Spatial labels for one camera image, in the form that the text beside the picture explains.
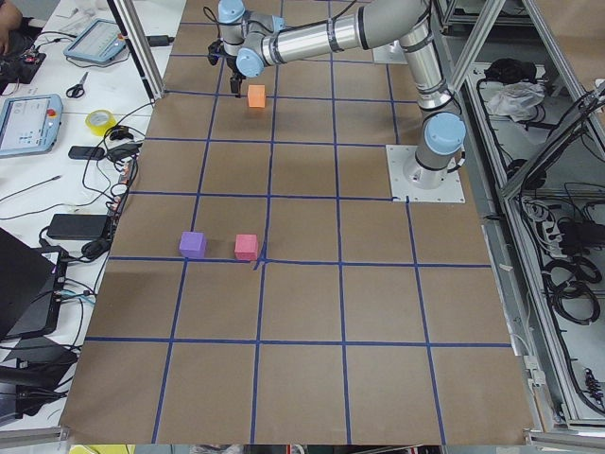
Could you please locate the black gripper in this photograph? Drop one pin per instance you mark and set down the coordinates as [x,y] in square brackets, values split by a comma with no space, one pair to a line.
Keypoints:
[233,75]

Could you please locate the orange foam block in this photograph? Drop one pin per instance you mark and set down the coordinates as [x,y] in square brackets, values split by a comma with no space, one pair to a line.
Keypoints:
[257,96]

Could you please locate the person forearm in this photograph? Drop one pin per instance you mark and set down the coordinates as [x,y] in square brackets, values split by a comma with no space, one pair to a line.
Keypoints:
[10,20]

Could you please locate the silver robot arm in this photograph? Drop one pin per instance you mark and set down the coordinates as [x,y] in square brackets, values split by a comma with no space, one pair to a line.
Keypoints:
[393,31]

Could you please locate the upper teach pendant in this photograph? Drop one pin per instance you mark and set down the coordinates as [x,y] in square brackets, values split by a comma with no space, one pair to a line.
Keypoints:
[99,43]

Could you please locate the teach pendant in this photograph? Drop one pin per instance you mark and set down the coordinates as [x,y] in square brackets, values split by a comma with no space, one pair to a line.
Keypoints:
[99,43]
[30,124]

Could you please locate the yellow tape roll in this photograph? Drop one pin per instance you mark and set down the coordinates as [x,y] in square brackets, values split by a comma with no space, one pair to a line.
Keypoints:
[100,121]

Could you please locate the pink foam block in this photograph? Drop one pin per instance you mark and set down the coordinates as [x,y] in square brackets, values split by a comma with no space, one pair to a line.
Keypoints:
[246,247]

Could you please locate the purple foam block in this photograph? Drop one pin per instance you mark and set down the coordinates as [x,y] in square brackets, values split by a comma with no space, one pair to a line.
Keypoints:
[193,245]

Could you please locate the black smartphone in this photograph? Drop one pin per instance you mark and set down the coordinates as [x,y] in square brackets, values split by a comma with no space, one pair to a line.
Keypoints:
[86,153]

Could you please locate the lower teach pendant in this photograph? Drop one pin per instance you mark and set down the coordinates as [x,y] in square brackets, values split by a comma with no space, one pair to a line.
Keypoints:
[30,124]

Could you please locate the black power adapter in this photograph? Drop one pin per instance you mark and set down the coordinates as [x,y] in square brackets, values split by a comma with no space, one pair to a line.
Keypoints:
[78,226]

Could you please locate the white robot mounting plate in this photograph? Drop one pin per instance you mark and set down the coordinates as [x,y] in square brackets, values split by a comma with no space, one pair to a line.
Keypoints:
[409,182]

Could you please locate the black laptop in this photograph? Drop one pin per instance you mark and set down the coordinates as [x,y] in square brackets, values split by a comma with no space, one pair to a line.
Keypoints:
[31,282]

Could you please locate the crumpled white cloth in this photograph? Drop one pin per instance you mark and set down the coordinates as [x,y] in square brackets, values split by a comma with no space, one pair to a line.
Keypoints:
[518,101]

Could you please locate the aluminium frame post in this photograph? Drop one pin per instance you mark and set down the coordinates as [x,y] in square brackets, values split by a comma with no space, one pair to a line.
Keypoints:
[127,19]

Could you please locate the black handled scissors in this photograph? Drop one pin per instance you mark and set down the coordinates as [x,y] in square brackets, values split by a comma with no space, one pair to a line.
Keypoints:
[77,90]

